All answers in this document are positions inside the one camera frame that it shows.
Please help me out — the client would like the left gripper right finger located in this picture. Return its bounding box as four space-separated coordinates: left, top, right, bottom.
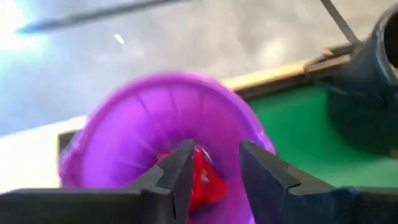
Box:
239 139 398 224

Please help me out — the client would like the purple monster face bucket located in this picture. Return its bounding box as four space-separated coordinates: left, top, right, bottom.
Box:
58 72 277 224

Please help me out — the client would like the red Skittles candy packet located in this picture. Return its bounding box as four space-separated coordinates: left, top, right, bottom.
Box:
157 146 229 215

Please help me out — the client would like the black jack-o-lantern bucket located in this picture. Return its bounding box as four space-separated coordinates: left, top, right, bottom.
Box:
326 2 398 156

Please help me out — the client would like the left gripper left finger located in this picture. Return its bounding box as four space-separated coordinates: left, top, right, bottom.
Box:
0 139 195 224

